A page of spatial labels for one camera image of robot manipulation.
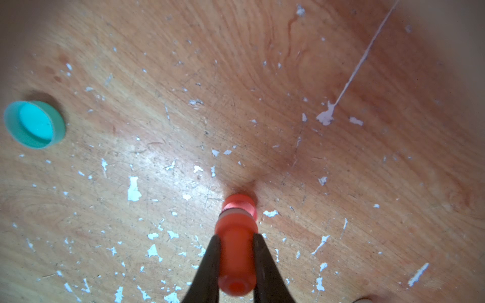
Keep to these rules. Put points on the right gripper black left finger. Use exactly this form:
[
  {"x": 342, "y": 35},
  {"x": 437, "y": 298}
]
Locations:
[{"x": 205, "y": 288}]

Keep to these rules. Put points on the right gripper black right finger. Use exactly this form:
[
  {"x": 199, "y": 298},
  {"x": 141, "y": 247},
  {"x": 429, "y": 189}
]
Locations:
[{"x": 270, "y": 286}]

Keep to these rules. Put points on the teal stamp cap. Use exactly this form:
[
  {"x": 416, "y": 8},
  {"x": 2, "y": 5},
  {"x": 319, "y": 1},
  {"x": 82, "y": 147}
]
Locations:
[{"x": 34, "y": 124}]

